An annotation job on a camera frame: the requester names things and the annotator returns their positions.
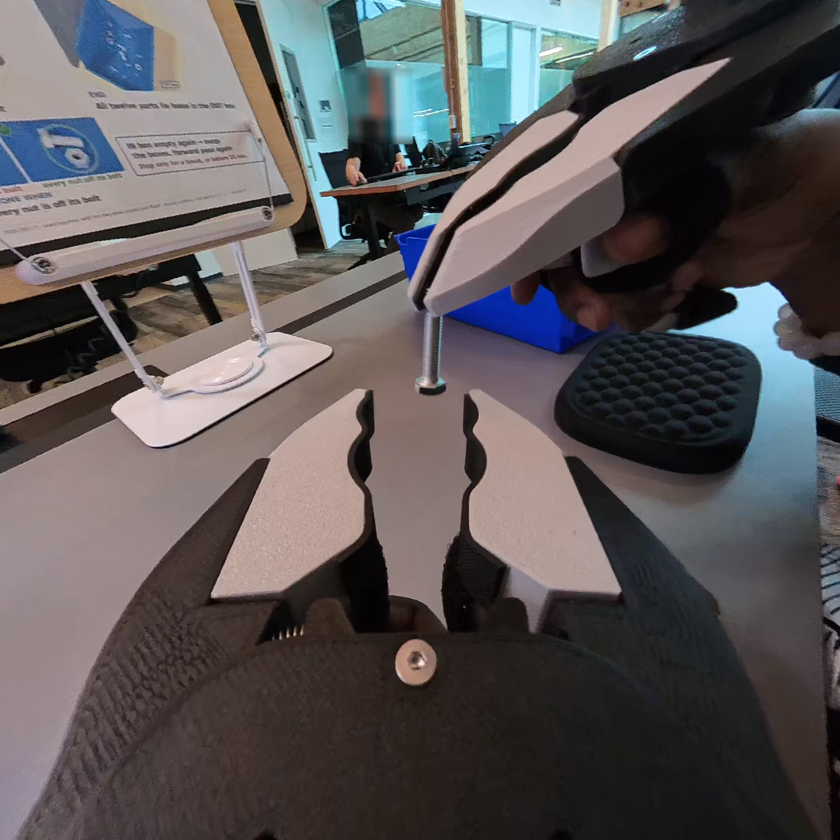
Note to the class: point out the white poster stand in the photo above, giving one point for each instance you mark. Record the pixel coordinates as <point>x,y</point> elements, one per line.
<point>229,394</point>

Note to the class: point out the black angled table legs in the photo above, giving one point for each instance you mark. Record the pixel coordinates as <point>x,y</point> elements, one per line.
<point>98,315</point>

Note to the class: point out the person's right forearm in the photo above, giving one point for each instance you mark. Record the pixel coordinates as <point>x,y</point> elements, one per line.
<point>828,394</point>

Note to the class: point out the instruction poster on tan board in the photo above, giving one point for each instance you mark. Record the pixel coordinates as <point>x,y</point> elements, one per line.
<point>131,98</point>

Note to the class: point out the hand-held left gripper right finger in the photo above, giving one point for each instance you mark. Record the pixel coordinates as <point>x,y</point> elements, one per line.
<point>538,518</point>

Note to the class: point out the long steel hex bolt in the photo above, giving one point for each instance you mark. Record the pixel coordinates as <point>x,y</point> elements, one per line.
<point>431,348</point>

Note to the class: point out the blue plastic bin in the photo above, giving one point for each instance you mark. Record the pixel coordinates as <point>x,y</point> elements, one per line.
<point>512,315</point>

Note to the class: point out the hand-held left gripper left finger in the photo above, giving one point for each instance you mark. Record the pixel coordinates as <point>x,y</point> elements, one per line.
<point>295,518</point>

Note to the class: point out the wood-topped office desk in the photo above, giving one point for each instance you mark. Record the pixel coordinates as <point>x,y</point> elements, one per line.
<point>394,184</point>

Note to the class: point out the black honeycomb wrist rest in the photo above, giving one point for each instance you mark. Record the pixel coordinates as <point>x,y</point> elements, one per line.
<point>656,400</point>

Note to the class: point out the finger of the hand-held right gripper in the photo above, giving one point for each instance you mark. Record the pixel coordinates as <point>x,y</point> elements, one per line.
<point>499,170</point>
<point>538,210</point>

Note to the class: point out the black white patterned pants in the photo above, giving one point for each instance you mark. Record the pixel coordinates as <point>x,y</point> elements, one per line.
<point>832,623</point>

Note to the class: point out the person's right hand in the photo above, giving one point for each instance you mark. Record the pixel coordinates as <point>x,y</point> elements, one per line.
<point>787,197</point>

